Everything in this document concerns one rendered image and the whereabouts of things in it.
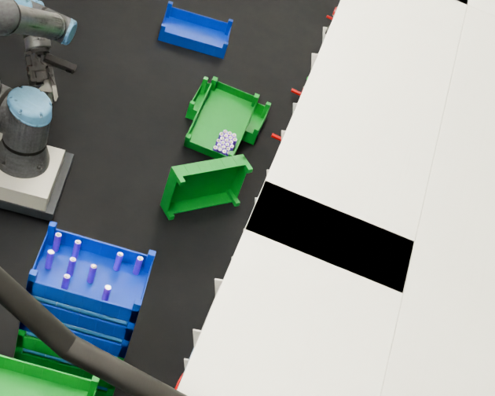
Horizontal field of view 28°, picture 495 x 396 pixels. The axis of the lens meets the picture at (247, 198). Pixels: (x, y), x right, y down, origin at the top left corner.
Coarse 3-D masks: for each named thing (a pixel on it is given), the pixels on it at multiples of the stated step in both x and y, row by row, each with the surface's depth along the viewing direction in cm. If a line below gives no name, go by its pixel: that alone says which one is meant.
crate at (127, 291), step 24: (48, 240) 271; (72, 240) 272; (96, 240) 271; (96, 264) 272; (144, 264) 275; (48, 288) 257; (72, 288) 264; (96, 288) 266; (120, 288) 268; (144, 288) 264; (96, 312) 261; (120, 312) 259
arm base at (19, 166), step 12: (0, 144) 336; (0, 156) 335; (12, 156) 333; (24, 156) 332; (36, 156) 335; (48, 156) 342; (0, 168) 336; (12, 168) 334; (24, 168) 334; (36, 168) 337
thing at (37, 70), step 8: (40, 48) 341; (48, 48) 343; (24, 56) 343; (32, 56) 341; (40, 56) 345; (32, 64) 341; (40, 64) 342; (48, 64) 343; (32, 72) 339; (40, 72) 340; (32, 80) 339; (40, 80) 340
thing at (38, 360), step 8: (16, 352) 277; (24, 352) 284; (24, 360) 279; (32, 360) 279; (40, 360) 278; (48, 360) 278; (56, 368) 280; (64, 368) 280; (72, 368) 279; (80, 368) 279; (88, 376) 281; (104, 384) 282
